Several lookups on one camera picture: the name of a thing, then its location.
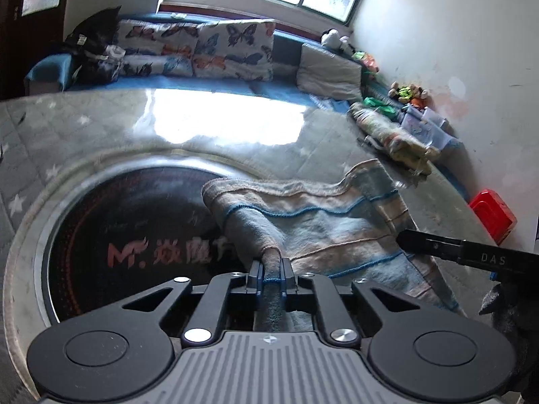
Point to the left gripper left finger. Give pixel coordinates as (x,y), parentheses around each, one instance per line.
(229,302)

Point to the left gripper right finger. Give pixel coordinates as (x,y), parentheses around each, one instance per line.
(317,295)

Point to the striped blue pink knit garment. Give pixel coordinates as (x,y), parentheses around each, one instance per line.
(346,230)

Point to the gloved right hand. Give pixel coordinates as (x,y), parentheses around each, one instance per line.
(513,305)

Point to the red plastic box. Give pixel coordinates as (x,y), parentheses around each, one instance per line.
(494,214)

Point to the round induction cooktop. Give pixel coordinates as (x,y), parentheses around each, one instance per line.
(112,225)

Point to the yellow folded blanket in bag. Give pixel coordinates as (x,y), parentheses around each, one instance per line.
(397,143)

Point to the clear plastic storage box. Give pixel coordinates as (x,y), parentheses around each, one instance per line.
(430,128)

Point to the grey quilted star table cover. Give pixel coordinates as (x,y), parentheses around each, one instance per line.
(130,350)

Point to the brown green plush toys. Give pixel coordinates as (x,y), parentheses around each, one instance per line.
(412,94)

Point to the grey cushion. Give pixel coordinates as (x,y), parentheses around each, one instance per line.
(327,75)

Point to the large butterfly print pillow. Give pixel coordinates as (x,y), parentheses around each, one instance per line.
(241,49)

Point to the white plush toy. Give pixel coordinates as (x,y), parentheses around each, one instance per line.
(331,39)

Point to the long butterfly print pillow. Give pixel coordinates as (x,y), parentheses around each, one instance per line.
(156,49)

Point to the blue sofa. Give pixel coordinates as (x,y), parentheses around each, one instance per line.
(57,73)

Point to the black bag on sofa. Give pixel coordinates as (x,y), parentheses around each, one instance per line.
(96,56)

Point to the dark wooden door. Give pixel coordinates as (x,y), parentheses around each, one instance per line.
(30,31)

